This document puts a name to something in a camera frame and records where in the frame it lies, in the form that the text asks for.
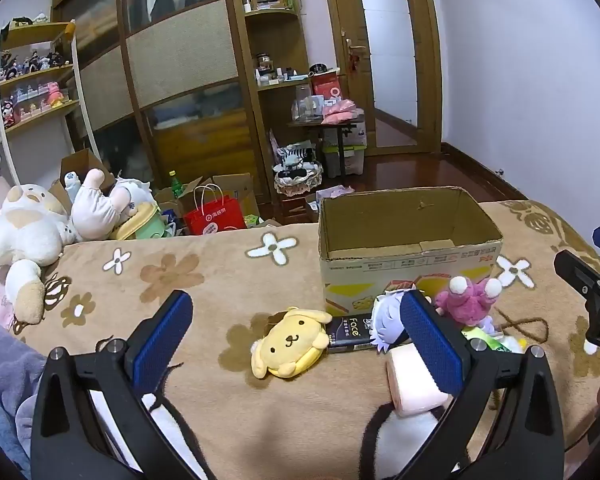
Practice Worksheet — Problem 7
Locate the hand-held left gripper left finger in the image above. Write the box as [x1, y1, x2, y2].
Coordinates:
[30, 290, 216, 480]

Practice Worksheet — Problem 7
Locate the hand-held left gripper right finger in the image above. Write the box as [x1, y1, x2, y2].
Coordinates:
[399, 290, 567, 480]

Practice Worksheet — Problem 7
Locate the white-haired purple plush doll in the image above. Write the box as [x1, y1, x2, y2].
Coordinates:
[371, 287, 416, 353]

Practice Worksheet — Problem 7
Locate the pink plush toy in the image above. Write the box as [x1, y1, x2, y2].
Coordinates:
[432, 275, 503, 328]

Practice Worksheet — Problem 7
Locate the green tissue pack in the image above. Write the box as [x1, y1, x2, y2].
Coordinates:
[461, 326, 506, 354]

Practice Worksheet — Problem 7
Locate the white penguin keychain plush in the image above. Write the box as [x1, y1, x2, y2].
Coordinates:
[500, 335, 529, 356]

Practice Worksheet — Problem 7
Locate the yellow dog plush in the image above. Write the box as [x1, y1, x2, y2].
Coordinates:
[250, 306, 333, 380]

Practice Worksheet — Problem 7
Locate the pink toilet paper roll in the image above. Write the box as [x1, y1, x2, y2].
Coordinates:
[384, 345, 451, 418]

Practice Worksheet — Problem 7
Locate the black tissue pack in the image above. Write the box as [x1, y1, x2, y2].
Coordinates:
[326, 314, 381, 354]

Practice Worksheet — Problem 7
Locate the white black-edged plush cushion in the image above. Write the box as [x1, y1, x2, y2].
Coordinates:
[87, 390, 461, 480]

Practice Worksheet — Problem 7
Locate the green yellow plastic container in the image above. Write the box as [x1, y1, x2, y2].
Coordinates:
[111, 204, 174, 241]

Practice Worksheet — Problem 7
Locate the red paper bag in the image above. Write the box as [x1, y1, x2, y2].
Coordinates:
[182, 184, 247, 236]

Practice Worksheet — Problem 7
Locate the white pink plush doll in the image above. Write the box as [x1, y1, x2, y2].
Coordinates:
[70, 167, 123, 241]

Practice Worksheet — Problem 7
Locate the white fluffy-haired plush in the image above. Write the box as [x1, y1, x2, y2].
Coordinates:
[112, 177, 156, 222]

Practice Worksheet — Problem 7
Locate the purple fleece blanket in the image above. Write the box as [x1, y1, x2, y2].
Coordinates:
[0, 317, 48, 480]

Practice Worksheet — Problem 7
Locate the large open cardboard box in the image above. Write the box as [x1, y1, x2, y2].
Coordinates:
[152, 173, 261, 233]

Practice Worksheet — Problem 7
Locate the large white cat plush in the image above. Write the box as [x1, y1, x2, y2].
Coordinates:
[0, 183, 81, 324]

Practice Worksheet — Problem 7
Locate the small blue white plush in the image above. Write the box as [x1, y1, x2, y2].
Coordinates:
[62, 171, 83, 202]

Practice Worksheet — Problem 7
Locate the brown cardboard box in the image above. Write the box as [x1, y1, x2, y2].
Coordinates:
[59, 149, 117, 197]

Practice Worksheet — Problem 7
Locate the clear plastic storage box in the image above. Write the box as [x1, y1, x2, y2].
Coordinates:
[321, 142, 367, 179]

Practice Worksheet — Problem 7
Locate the lace basket of socks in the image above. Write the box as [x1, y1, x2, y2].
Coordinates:
[272, 142, 325, 198]

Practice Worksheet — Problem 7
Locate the small dark side table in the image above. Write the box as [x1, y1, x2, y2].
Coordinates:
[287, 115, 366, 179]

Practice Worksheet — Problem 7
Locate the pink cloth pile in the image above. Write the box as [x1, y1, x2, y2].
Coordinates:
[321, 99, 362, 125]

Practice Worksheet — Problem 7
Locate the white shelf unit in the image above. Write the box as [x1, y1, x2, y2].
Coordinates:
[0, 20, 101, 187]

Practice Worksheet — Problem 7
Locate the clear plastic container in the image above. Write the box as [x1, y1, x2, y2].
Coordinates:
[292, 85, 326, 122]

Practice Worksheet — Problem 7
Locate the row of pink figurines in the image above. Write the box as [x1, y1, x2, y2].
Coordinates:
[0, 80, 78, 127]

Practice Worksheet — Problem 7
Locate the red gift bag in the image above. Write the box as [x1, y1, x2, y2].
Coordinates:
[311, 72, 343, 106]

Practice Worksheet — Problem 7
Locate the wooden wardrobe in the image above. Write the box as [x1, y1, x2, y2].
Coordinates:
[52, 0, 311, 207]

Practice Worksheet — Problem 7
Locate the row of dark figurines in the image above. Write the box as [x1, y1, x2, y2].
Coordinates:
[0, 47, 76, 82]

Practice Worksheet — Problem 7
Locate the wooden glass door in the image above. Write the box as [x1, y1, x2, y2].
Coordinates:
[320, 0, 443, 156]

